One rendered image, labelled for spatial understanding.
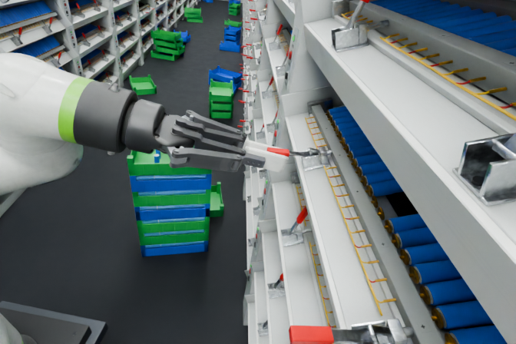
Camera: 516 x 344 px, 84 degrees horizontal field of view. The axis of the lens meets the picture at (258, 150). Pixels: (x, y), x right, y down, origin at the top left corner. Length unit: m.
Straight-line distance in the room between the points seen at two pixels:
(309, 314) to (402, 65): 0.39
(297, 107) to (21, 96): 0.45
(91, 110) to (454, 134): 0.38
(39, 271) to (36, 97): 1.22
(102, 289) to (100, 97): 1.12
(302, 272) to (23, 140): 0.47
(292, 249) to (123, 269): 1.02
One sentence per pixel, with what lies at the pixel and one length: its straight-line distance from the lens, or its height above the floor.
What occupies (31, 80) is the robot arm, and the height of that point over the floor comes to 1.04.
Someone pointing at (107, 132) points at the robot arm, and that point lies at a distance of 0.42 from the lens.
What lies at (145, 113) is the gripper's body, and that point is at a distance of 0.42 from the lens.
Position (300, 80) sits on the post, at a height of 1.01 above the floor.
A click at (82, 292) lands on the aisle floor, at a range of 1.48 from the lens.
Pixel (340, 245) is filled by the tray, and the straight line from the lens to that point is 0.37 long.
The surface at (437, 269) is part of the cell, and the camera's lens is 0.35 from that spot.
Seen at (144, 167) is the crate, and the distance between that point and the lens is 1.13.
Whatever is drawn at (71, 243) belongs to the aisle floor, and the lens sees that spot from 1.65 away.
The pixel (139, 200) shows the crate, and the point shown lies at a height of 0.35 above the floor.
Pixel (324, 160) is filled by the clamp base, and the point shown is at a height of 0.95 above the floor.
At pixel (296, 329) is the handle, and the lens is 0.28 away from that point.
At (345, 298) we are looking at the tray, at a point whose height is 0.93.
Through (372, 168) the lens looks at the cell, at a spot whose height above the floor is 0.97.
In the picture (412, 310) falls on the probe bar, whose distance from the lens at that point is 0.31.
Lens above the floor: 1.20
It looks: 34 degrees down
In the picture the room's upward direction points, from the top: 9 degrees clockwise
